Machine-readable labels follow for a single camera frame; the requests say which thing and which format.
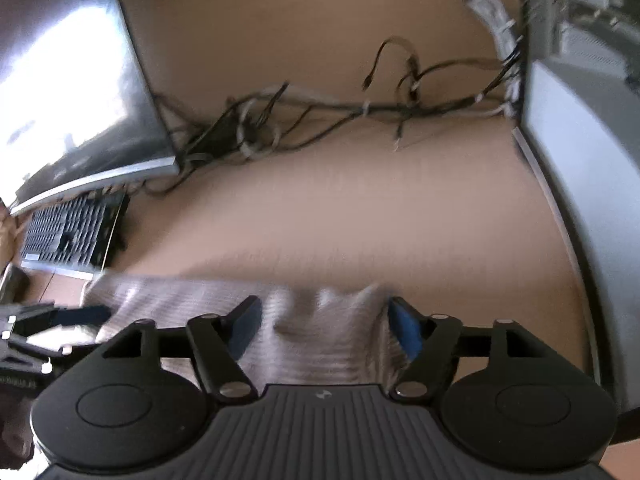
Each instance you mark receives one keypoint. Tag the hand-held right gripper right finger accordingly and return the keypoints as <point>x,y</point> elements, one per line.
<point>405,327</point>

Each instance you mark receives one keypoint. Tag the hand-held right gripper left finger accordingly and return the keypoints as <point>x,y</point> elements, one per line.
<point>247,327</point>

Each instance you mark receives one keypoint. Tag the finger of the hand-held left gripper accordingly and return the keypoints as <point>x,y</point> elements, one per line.
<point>80,316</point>
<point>50,349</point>

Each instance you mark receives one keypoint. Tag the striped long-sleeve shirt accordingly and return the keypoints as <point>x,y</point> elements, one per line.
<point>320,340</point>

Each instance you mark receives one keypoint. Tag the dark grey object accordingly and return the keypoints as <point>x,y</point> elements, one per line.
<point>19,284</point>

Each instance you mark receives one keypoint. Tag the black keyboard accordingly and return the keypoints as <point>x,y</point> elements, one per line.
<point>70,235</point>

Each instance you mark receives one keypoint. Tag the black computer monitor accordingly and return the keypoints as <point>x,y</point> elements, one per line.
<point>75,85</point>

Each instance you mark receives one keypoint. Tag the white glass-panel computer case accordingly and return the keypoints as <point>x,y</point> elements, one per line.
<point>575,135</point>

